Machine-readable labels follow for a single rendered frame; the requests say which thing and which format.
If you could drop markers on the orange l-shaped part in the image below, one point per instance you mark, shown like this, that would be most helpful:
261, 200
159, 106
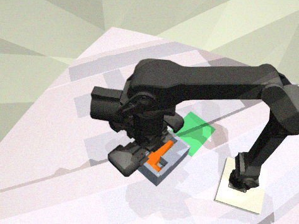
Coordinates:
154, 157

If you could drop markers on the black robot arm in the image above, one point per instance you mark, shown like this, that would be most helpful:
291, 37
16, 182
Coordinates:
157, 86

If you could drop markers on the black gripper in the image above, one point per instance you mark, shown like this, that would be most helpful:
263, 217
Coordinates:
129, 158

